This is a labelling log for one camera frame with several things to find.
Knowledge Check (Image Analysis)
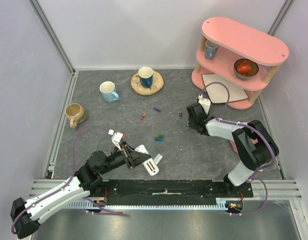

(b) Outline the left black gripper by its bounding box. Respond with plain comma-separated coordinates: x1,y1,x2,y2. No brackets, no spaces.
99,140,151,175

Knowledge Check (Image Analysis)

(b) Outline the white remote control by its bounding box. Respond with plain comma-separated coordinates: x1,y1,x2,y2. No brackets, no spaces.
135,144,159,176

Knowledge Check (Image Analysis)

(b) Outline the white battery cover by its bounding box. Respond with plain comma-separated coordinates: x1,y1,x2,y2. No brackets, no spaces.
153,153,163,165

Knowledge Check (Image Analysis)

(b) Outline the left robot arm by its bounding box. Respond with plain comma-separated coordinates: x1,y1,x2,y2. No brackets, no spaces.
10,141,162,239

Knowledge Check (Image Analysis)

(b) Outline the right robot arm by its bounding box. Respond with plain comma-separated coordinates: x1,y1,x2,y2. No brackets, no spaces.
186,102,279,197

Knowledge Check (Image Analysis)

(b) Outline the white square plate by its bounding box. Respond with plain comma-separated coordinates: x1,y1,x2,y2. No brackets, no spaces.
202,74,248,104

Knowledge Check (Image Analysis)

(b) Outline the pink dotted plate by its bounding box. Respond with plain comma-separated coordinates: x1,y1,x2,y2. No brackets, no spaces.
230,140,238,154

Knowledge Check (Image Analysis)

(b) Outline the beige floral plate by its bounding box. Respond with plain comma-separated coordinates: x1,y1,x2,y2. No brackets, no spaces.
130,69,164,96

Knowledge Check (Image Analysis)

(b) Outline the dark patterned bowl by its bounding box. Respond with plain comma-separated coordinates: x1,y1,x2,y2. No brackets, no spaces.
233,58,259,80

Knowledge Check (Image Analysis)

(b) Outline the red cup in bowl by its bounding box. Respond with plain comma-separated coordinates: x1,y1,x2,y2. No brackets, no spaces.
236,60,252,75

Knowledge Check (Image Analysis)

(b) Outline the dark blue mug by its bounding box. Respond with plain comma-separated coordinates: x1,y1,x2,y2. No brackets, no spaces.
138,66,153,89

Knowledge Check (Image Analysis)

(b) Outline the grey-blue mug on shelf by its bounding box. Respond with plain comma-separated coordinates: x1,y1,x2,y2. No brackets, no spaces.
204,40,219,60

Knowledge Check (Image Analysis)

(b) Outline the pink three-tier shelf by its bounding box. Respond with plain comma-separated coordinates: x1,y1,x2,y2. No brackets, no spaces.
191,16,289,110

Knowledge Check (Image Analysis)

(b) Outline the light blue mug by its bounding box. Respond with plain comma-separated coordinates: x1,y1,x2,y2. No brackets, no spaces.
99,81,119,103

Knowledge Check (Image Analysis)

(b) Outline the beige mug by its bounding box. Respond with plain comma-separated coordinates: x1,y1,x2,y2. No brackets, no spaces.
65,103,86,129

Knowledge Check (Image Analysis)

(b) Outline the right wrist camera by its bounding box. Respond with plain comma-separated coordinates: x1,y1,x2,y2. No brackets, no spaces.
197,94,211,114

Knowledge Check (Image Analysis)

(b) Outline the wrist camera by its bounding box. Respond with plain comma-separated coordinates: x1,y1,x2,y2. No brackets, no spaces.
108,129,123,151
197,94,211,114

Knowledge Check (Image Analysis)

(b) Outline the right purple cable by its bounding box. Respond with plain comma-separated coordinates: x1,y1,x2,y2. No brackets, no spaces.
198,81,277,217

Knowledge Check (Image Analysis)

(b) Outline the purple cable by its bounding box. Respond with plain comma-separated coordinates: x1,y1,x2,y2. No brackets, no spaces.
11,124,124,234
198,81,277,217

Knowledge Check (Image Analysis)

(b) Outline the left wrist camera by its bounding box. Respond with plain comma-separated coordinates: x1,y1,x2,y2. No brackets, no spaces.
108,129,123,151

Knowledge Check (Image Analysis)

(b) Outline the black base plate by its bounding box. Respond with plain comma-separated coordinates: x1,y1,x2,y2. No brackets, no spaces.
90,179,253,205

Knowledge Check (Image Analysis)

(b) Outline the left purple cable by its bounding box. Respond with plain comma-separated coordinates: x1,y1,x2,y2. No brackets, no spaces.
11,124,124,234

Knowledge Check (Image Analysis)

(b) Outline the blue-white cable duct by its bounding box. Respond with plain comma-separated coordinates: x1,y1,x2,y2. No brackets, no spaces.
65,198,242,211

